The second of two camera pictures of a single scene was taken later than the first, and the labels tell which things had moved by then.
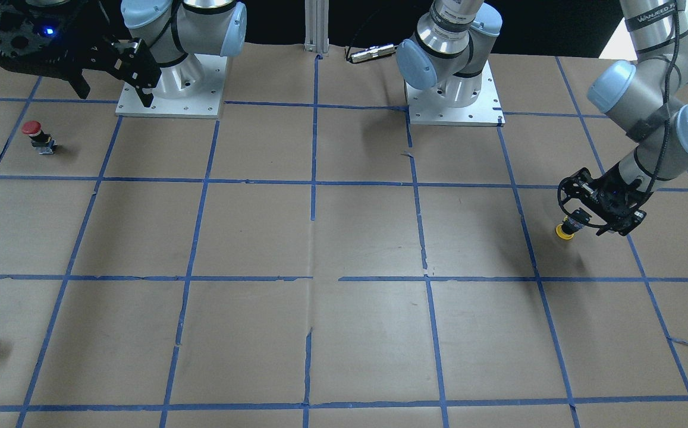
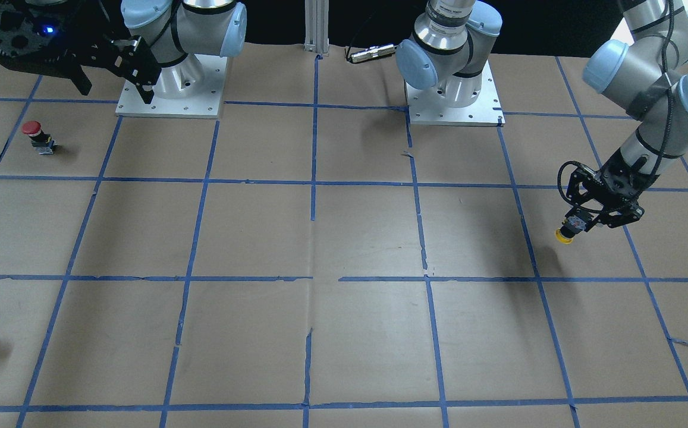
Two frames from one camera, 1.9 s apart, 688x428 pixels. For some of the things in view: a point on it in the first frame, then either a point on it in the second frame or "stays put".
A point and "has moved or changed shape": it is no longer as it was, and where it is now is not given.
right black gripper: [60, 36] stays put
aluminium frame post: [317, 26] stays put
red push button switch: [41, 142] stays put
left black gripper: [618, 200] → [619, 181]
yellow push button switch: [575, 221] has moved or changed shape
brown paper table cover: [310, 260] stays put
